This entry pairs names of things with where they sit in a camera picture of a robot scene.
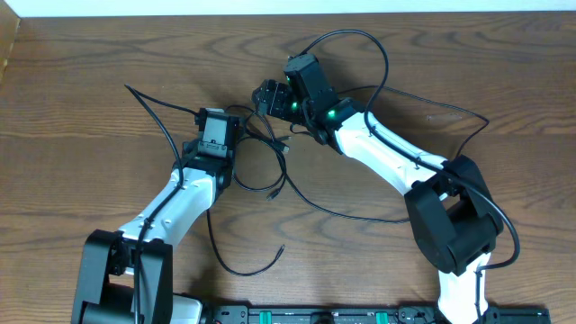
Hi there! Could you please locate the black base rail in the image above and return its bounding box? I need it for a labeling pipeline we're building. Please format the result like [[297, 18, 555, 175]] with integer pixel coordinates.
[[170, 294, 553, 324]]

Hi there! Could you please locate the right camera black cable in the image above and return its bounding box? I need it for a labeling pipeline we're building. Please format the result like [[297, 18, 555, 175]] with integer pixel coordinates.
[[296, 29, 522, 324]]

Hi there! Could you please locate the camera black cable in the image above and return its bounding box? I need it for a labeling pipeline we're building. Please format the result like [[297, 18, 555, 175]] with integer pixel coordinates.
[[296, 29, 522, 324], [123, 83, 202, 324]]

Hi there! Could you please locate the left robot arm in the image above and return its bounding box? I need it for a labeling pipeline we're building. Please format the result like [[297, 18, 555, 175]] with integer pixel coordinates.
[[71, 108, 239, 323]]

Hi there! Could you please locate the black usb cable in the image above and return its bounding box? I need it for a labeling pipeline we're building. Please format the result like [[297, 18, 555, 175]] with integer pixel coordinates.
[[242, 85, 491, 225], [205, 103, 292, 277]]

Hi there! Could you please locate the left camera black cable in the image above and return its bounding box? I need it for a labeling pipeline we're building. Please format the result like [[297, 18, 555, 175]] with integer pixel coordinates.
[[123, 83, 202, 324]]

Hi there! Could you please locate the clear tape residue strip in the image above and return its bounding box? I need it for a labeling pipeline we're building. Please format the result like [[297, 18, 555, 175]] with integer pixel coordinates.
[[427, 113, 462, 123]]

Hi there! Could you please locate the cardboard side panel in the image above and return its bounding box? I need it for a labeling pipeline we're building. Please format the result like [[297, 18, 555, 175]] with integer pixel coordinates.
[[0, 0, 21, 79]]

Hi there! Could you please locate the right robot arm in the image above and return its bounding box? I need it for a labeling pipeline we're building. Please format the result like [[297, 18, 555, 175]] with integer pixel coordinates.
[[252, 54, 503, 323]]

